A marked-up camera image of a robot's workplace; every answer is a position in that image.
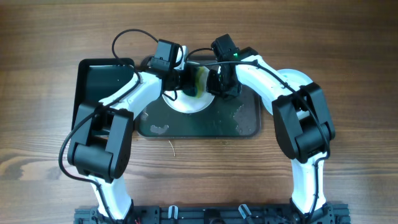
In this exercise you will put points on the green yellow sponge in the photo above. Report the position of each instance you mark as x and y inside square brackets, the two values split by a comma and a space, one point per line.
[195, 84]

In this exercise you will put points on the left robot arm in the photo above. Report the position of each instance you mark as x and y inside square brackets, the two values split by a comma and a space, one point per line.
[99, 144]

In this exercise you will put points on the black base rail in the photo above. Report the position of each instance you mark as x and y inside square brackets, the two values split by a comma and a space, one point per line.
[273, 213]

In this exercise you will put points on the dark grey serving tray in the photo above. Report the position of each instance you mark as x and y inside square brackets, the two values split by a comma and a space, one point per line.
[238, 117]

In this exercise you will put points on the white plate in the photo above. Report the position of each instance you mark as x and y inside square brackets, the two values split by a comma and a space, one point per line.
[294, 78]
[186, 104]

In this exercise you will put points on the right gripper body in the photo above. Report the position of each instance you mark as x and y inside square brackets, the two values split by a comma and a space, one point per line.
[213, 82]

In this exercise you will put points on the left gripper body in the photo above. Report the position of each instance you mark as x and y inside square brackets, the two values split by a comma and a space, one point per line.
[189, 77]

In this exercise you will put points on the black water basin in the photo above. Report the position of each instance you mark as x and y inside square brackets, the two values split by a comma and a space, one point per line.
[99, 78]

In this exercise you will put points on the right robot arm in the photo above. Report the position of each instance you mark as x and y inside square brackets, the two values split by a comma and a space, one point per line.
[302, 120]

